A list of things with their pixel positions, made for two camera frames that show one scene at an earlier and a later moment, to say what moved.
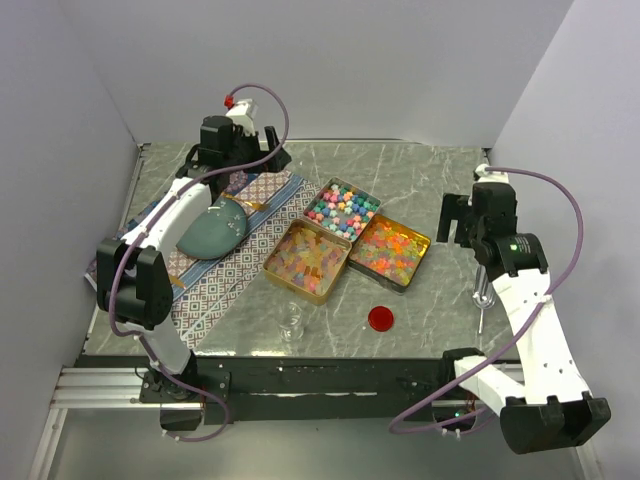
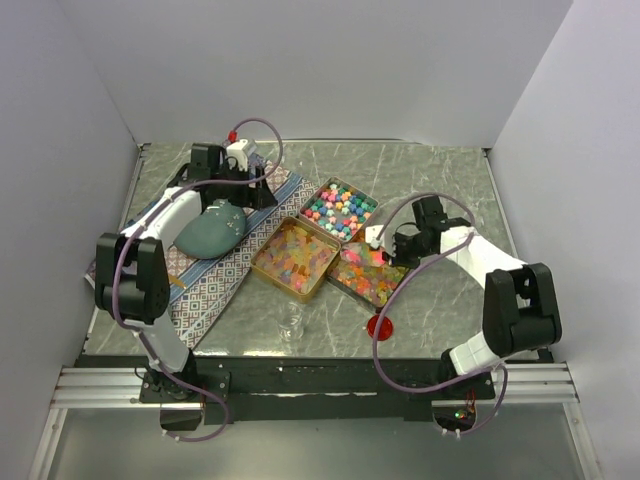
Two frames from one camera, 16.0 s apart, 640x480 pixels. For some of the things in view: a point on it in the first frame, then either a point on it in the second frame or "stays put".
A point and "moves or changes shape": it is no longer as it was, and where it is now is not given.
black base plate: x=306 y=389 stays put
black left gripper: x=252 y=141 -> x=260 y=196
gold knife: x=177 y=282 stays put
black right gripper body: x=475 y=228 -> x=408 y=250
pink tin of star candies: x=342 y=209 stays put
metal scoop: x=484 y=293 moves or changes shape
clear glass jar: x=293 y=329 stays put
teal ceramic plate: x=216 y=232 stays put
